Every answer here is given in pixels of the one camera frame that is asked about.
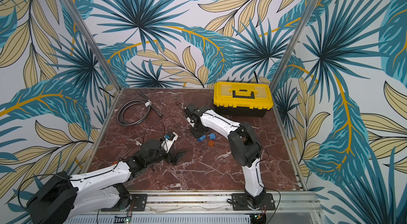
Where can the aluminium frame post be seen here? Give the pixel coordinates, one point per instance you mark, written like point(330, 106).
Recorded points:
point(308, 10)
point(81, 25)

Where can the orange lego brick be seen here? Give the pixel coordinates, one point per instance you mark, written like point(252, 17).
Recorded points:
point(211, 143)

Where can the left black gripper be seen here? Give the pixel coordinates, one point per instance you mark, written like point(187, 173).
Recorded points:
point(170, 160)

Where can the left aluminium frame post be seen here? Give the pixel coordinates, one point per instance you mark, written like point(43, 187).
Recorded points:
point(81, 25)

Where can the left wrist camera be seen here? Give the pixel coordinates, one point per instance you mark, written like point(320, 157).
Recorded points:
point(169, 139)

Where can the yellow black toolbox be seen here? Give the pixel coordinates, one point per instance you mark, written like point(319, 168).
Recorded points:
point(242, 99)

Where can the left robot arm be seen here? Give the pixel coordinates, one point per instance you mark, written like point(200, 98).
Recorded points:
point(64, 196)

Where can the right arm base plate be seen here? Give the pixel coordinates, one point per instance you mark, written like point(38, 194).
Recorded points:
point(245, 202)

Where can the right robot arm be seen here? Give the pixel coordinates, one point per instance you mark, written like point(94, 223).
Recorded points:
point(244, 144)

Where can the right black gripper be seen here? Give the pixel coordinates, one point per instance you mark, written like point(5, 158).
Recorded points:
point(194, 123)

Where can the aluminium front rail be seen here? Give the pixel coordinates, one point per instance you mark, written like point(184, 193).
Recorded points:
point(213, 207)

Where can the right aluminium frame post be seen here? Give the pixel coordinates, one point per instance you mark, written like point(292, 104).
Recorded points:
point(308, 10)

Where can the dark blue lego brick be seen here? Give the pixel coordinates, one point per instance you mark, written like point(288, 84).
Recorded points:
point(202, 138)

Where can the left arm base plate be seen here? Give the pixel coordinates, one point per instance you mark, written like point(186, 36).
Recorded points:
point(133, 202)

